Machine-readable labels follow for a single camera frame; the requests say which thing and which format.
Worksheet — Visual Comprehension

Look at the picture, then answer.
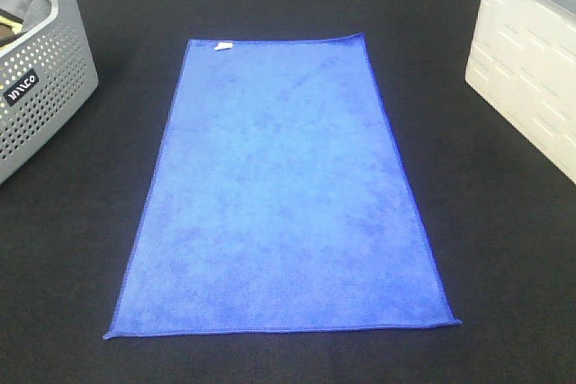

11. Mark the black fabric table cover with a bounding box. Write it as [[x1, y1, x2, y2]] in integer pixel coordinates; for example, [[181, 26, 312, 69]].
[[1, 0, 575, 383]]

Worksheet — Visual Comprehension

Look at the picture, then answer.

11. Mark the white plastic storage crate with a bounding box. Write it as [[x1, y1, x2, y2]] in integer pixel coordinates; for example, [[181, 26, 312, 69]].
[[465, 0, 575, 179]]

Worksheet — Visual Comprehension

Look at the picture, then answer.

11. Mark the blue microfiber towel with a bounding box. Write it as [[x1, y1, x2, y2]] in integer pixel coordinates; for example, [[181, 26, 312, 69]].
[[106, 34, 457, 338]]

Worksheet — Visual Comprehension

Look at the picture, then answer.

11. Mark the grey perforated plastic basket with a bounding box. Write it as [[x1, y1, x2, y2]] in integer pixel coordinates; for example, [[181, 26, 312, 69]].
[[1, 0, 98, 180]]

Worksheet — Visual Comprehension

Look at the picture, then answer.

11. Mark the grey cloth in basket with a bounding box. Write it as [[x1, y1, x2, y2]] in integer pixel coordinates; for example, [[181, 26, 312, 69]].
[[1, 0, 51, 31]]

